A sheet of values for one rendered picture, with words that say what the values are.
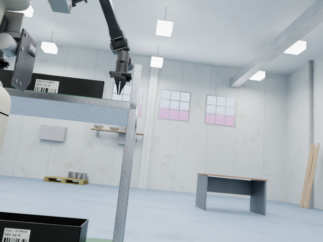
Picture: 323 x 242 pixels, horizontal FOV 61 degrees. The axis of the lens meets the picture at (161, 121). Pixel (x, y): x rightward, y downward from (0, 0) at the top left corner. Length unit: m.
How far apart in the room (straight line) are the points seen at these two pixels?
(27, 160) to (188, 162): 6.11
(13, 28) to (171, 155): 10.17
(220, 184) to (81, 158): 5.95
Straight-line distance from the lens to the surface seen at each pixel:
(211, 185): 6.65
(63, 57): 11.96
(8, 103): 0.48
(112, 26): 1.32
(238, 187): 6.88
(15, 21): 0.90
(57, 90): 1.24
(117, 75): 1.27
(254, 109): 12.10
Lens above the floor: 0.70
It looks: 10 degrees up
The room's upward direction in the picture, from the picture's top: 6 degrees clockwise
